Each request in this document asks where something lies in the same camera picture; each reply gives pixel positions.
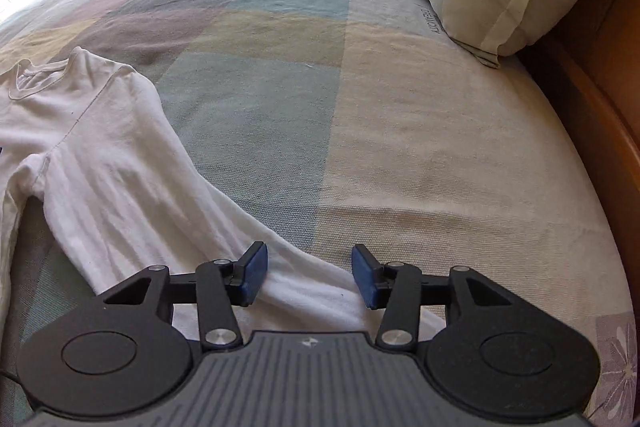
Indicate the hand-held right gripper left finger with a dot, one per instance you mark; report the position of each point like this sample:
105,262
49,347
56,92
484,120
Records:
254,274

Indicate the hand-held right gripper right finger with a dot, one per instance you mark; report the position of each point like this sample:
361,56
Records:
366,277

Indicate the white bear-print long-sleeve shirt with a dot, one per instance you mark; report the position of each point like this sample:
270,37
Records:
100,157

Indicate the bed with patchwork sheet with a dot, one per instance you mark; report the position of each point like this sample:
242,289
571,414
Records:
400,132

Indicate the wooden headboard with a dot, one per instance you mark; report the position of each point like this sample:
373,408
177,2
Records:
600,107

